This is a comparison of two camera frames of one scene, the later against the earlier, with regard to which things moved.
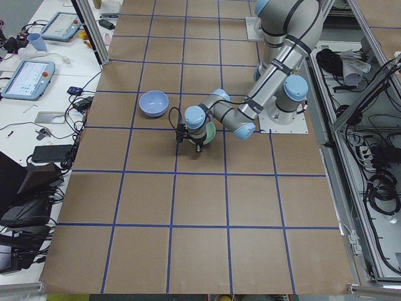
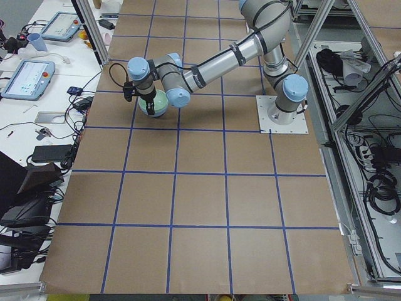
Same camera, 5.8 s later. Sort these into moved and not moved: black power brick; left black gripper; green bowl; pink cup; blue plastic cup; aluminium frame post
Moved: left black gripper; green bowl
Not moved: pink cup; blue plastic cup; aluminium frame post; black power brick
